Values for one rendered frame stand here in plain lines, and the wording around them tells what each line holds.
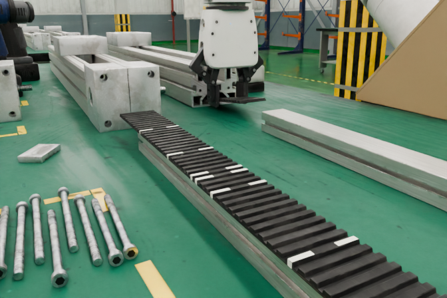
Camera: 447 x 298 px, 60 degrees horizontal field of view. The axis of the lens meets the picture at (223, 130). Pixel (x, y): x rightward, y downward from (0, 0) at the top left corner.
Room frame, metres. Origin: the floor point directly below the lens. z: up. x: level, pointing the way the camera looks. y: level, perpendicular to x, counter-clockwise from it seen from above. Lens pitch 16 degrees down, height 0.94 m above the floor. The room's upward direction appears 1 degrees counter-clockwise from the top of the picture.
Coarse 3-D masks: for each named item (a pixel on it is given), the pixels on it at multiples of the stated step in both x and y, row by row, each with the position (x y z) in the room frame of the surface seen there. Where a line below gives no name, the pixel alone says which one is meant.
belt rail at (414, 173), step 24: (288, 120) 0.51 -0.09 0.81; (312, 120) 0.51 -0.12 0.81; (312, 144) 0.47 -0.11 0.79; (336, 144) 0.43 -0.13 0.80; (360, 144) 0.41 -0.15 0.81; (384, 144) 0.41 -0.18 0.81; (360, 168) 0.40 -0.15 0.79; (384, 168) 0.38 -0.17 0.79; (408, 168) 0.34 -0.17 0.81; (432, 168) 0.33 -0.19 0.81; (408, 192) 0.34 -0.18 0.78; (432, 192) 0.32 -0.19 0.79
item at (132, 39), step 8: (112, 32) 1.36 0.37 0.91; (120, 32) 1.37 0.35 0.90; (128, 32) 1.36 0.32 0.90; (136, 32) 1.35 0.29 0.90; (144, 32) 1.34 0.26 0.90; (112, 40) 1.30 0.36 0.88; (120, 40) 1.24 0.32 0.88; (128, 40) 1.26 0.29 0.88; (136, 40) 1.27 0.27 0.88; (144, 40) 1.28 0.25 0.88; (136, 48) 1.28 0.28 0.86
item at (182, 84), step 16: (112, 48) 1.33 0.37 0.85; (128, 48) 1.17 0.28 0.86; (144, 48) 1.25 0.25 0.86; (160, 48) 1.15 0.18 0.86; (160, 64) 0.92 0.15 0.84; (176, 64) 0.80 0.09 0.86; (160, 80) 0.90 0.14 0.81; (176, 80) 0.80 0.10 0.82; (192, 80) 0.74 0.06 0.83; (224, 80) 0.77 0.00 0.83; (176, 96) 0.81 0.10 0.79; (192, 96) 0.74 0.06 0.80; (224, 96) 0.78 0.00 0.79
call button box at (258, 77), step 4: (232, 68) 0.88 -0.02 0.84; (260, 68) 0.90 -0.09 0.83; (264, 68) 0.91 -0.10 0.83; (256, 72) 0.90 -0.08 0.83; (260, 72) 0.90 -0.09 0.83; (264, 72) 0.91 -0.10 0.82; (252, 76) 0.89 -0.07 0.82; (256, 76) 0.90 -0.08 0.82; (260, 76) 0.90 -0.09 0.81; (252, 80) 0.89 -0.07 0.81; (256, 80) 0.90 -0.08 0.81; (260, 80) 0.90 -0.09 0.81; (232, 84) 0.88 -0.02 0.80; (248, 84) 0.89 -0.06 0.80; (252, 84) 0.89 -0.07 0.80; (256, 84) 0.90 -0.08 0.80; (260, 84) 0.90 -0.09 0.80; (248, 88) 0.89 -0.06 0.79; (252, 88) 0.89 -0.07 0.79; (256, 88) 0.90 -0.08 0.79; (260, 88) 0.90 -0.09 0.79
